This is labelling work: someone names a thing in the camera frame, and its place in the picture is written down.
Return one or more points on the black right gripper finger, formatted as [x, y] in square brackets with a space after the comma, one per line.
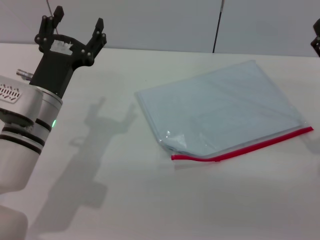
[317, 45]

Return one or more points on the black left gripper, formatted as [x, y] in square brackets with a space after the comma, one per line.
[56, 65]

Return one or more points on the clear document bag red zipper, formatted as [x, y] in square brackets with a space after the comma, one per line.
[215, 107]

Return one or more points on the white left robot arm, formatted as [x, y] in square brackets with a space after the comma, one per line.
[17, 155]

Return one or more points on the thin black vertical rod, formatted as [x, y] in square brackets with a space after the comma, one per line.
[218, 27]

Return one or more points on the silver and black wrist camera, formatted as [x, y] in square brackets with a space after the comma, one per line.
[17, 97]

